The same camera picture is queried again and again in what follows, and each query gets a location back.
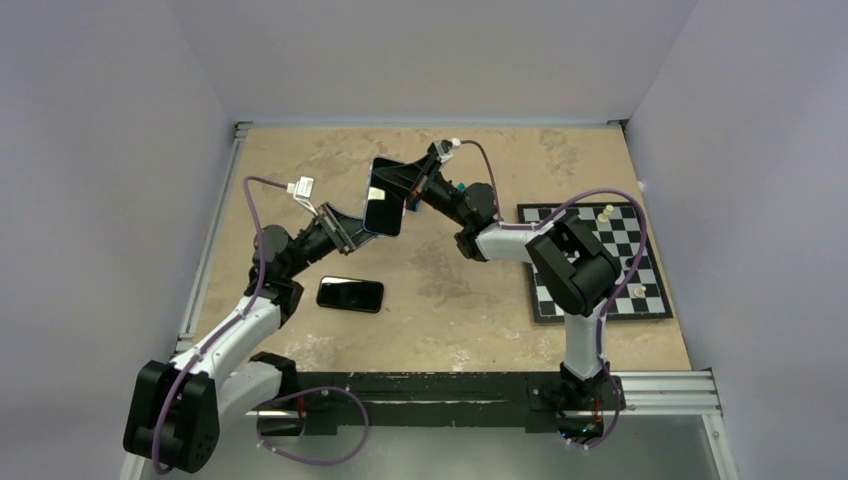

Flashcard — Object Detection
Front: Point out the white chess piece tall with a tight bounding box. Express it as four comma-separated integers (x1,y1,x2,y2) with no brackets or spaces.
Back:
596,204,615,223

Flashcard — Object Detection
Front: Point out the black phone on table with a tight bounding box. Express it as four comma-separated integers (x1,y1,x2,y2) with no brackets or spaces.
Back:
316,276,385,314

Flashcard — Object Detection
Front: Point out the blue phone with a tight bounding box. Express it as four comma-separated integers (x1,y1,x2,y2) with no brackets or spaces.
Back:
363,157,406,237

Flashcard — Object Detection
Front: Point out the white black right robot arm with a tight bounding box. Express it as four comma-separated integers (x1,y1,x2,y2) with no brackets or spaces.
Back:
364,150,624,412

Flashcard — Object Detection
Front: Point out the black front mounting bar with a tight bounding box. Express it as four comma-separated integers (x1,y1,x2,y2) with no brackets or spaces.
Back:
261,370,627,439

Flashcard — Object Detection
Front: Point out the black white chessboard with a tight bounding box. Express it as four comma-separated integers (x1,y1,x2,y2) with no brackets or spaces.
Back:
515,201,674,325

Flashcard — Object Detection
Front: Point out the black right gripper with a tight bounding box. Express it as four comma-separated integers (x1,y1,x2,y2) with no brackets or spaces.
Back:
369,153,470,228

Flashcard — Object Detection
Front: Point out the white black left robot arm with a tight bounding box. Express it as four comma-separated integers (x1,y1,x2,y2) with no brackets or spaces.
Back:
123,203,373,473

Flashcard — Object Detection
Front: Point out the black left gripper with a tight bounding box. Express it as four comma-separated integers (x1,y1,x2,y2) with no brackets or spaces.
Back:
285,203,389,279

